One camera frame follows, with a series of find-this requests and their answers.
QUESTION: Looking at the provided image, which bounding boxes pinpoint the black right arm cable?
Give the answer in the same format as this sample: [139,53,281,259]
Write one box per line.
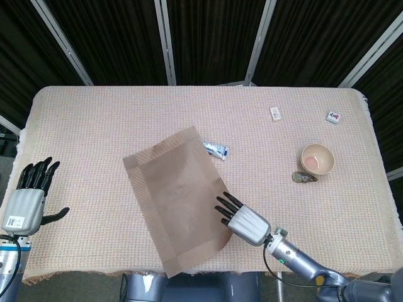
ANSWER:
[263,242,344,289]

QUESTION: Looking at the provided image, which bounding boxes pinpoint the brown woven placemat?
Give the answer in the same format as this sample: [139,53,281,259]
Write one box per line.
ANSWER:
[122,125,234,279]

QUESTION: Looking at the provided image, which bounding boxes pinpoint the clear green correction tape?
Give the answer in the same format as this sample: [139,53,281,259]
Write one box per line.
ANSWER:
[291,171,318,184]

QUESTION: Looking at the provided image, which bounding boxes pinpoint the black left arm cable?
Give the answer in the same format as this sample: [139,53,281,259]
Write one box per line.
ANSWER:
[0,234,22,286]

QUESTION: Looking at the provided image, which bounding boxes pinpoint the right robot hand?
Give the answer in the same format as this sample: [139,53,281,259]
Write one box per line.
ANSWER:
[214,191,272,246]

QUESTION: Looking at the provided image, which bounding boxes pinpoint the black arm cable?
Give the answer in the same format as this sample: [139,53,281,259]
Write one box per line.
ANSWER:
[263,242,344,289]
[0,234,22,286]

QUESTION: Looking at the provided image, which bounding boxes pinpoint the blue white toothpaste tube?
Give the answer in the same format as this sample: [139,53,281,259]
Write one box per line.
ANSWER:
[202,140,229,162]

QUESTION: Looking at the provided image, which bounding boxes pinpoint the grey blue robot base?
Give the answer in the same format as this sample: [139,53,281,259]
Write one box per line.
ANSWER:
[121,272,262,302]

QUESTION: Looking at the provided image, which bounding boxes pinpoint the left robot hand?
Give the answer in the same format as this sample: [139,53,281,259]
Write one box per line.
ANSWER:
[1,157,70,236]

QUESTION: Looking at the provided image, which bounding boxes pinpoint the beige woven tablecloth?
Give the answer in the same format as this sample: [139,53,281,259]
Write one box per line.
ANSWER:
[0,85,403,286]

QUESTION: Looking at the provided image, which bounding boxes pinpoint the light brown bowl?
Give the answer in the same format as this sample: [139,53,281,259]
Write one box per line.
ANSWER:
[300,143,335,176]

